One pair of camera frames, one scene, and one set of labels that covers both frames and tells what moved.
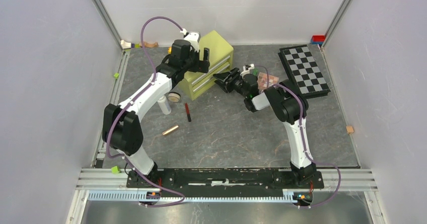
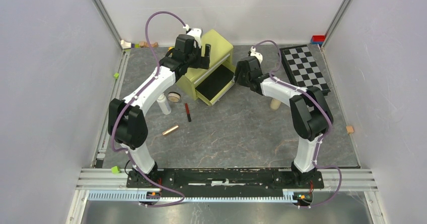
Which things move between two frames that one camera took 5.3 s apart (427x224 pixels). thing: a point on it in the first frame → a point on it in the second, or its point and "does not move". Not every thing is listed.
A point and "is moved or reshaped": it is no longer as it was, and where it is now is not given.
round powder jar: [173, 96] does not move
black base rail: [226, 182] does not move
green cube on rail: [116, 169] does not move
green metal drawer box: [221, 59] is moved or reshaped
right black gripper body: [238, 86] → [243, 78]
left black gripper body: [193, 64] does not move
